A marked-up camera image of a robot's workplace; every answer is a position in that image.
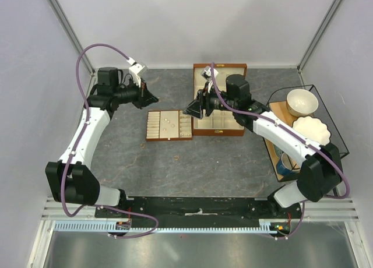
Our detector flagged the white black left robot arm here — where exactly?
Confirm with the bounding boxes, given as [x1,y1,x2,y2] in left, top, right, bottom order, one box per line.
[45,64,158,217]

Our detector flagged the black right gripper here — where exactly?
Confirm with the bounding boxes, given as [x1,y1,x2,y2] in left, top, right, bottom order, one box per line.
[182,82,237,120]

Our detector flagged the blue cup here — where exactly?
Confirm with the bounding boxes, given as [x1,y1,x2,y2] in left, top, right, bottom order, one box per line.
[276,153,300,177]

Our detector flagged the light blue oblong plate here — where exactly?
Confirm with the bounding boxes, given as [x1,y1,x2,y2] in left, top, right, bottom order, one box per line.
[272,144,284,160]

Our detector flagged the left aluminium frame post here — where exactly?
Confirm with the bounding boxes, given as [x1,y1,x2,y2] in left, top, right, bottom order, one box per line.
[40,0,97,76]

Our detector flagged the right aluminium frame post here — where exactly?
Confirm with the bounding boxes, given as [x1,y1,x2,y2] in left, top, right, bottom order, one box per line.
[297,0,344,74]

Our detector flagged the large brown jewelry box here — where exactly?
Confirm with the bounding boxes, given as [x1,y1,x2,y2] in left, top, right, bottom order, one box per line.
[192,63,247,136]

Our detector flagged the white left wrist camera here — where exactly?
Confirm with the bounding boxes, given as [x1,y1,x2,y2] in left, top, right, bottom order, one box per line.
[127,57,147,87]

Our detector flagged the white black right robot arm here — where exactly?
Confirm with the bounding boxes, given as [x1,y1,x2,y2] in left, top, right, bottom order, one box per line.
[184,69,345,218]

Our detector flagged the wooden rack base board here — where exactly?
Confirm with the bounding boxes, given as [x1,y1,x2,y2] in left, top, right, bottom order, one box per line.
[264,101,316,182]

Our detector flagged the small brown jewelry tray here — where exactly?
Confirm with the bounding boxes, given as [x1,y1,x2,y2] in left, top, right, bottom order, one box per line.
[146,110,192,142]

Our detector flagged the white scalloped dish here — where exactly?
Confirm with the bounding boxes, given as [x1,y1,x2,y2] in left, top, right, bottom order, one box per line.
[292,116,331,145]

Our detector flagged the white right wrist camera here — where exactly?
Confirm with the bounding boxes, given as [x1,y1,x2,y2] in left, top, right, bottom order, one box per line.
[200,66,219,88]

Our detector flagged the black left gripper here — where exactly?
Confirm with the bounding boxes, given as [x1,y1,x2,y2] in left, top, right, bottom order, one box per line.
[113,77,158,110]

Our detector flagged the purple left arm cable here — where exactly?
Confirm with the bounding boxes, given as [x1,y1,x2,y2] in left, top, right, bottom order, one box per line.
[62,43,160,239]

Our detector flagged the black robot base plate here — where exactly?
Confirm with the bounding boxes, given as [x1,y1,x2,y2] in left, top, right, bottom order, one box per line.
[94,196,301,230]

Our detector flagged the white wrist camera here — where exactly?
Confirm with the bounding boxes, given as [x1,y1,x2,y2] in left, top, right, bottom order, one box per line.
[200,66,219,88]
[127,57,147,87]

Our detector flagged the white bowl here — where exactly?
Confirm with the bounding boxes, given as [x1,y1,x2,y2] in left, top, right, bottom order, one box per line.
[286,89,319,117]

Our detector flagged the aluminium frame post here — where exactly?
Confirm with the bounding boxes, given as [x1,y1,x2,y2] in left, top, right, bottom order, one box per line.
[297,0,344,74]
[40,0,97,76]

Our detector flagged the light blue cable duct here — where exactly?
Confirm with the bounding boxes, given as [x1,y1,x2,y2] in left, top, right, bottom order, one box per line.
[54,218,288,234]

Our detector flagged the black wire rack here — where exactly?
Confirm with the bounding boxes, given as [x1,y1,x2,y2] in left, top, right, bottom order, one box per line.
[264,84,349,182]

